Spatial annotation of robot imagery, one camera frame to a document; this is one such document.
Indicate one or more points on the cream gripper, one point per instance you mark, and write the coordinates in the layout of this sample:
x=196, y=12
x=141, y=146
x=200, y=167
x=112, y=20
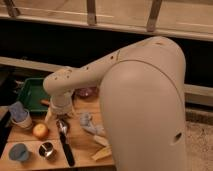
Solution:
x=55, y=112

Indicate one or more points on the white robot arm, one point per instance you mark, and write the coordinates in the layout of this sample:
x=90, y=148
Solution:
x=141, y=92

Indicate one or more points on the purple bowl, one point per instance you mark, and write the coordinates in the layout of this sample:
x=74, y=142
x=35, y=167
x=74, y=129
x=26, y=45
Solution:
x=86, y=92

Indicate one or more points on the crumpled blue cloth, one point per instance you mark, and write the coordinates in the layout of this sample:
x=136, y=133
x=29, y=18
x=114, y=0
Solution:
x=87, y=124

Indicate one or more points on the orange apple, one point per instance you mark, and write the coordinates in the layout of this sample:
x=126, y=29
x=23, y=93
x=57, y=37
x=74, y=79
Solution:
x=40, y=131

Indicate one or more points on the green plastic tray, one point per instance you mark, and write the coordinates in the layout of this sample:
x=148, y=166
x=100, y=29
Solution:
x=31, y=95

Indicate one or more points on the wooden board table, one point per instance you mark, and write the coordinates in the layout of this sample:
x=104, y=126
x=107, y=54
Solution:
x=82, y=144

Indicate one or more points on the small metal cup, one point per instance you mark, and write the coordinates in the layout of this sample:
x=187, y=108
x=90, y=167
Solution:
x=46, y=150

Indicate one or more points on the blue cloth in cup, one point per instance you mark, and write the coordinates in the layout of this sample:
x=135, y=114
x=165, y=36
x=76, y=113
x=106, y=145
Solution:
x=17, y=111

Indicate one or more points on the cream plastic knife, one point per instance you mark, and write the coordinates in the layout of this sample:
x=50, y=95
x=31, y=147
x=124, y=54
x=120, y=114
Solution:
x=101, y=140

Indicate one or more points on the blue cup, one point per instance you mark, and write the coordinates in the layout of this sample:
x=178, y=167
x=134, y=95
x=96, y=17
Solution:
x=19, y=152

